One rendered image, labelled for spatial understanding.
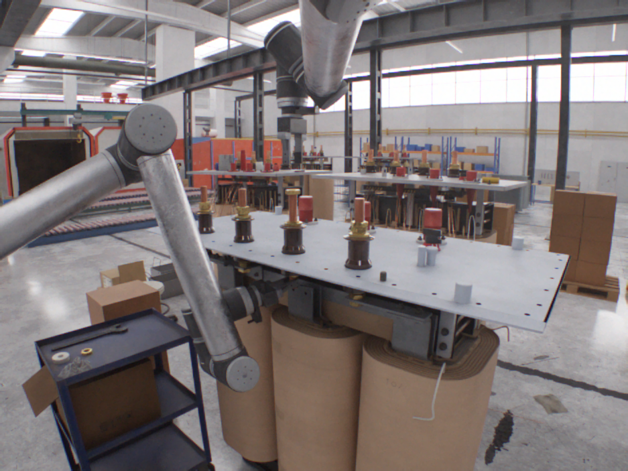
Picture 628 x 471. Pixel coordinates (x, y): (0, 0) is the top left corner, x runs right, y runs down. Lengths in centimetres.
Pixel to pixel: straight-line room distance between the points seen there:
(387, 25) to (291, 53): 958
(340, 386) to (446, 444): 43
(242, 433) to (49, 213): 136
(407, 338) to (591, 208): 465
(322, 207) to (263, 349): 676
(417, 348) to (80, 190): 110
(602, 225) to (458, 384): 463
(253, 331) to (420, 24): 925
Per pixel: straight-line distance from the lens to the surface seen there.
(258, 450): 206
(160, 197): 106
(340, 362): 140
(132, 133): 107
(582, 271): 575
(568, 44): 967
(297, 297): 140
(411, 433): 130
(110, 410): 185
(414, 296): 95
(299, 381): 150
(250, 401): 187
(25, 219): 123
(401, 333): 118
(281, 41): 113
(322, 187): 827
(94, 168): 126
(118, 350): 185
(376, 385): 127
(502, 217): 577
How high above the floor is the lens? 169
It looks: 12 degrees down
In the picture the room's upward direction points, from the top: straight up
